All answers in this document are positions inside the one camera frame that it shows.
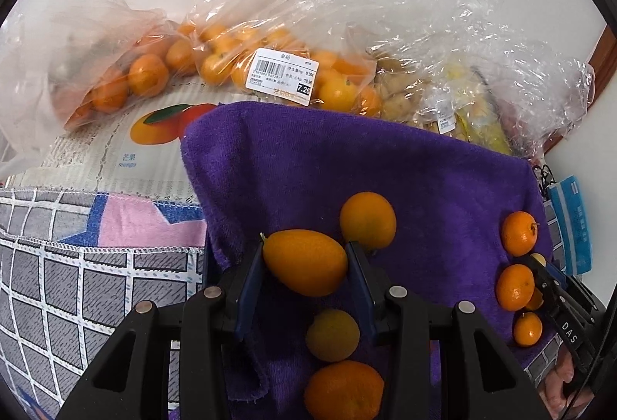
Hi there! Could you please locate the purple towel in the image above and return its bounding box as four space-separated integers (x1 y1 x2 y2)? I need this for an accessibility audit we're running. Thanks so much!
181 102 550 419

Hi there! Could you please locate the small orange on towel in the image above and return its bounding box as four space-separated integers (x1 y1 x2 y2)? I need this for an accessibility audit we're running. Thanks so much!
525 289 544 311
512 311 543 347

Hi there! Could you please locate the mandarin on towel centre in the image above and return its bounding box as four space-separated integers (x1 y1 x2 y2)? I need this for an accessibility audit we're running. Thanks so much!
501 211 539 257

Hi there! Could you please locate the oval orange kumquat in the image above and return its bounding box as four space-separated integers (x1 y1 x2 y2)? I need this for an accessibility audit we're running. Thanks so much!
263 229 348 298

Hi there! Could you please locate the small green fruit on towel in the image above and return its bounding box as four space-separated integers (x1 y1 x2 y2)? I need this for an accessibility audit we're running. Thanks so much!
530 253 547 267

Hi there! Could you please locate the white plastic bag of oranges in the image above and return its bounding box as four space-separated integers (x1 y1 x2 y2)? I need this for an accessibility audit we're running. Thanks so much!
1 0 196 178

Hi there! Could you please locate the small green-yellow fruit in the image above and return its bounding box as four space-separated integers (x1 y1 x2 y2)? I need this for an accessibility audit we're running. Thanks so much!
305 308 360 363

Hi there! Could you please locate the round orange on table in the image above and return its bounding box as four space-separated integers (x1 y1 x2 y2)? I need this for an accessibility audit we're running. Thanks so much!
339 192 396 250

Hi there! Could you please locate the mango picture placemat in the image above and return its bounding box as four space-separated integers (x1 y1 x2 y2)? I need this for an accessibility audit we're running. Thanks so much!
6 79 244 203

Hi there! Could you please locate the white price label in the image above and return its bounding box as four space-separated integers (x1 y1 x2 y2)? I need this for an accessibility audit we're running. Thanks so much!
245 49 319 107

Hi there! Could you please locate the clear plastic bag of fruit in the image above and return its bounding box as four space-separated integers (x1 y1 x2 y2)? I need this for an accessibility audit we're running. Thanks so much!
186 0 595 159

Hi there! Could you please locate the large stemmed orange mandarin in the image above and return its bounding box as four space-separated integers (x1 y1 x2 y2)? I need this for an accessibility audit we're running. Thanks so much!
495 264 535 312

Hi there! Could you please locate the small orange on towel right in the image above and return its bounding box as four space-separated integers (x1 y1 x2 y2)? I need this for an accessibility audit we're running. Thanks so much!
512 311 543 347

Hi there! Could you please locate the small orange near gripper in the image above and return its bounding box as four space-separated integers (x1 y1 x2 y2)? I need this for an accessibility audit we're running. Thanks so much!
303 361 385 420

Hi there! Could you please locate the person's right hand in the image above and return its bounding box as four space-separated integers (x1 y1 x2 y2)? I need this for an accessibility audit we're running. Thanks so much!
538 346 594 419

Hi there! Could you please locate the blue tissue pack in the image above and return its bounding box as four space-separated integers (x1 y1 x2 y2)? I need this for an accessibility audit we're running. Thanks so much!
548 176 593 276

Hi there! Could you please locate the small orange on towel left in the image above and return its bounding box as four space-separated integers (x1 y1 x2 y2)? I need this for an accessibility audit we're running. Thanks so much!
525 289 544 311

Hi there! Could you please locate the grey checked tablecloth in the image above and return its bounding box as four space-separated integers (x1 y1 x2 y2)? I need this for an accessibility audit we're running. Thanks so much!
1 188 206 419

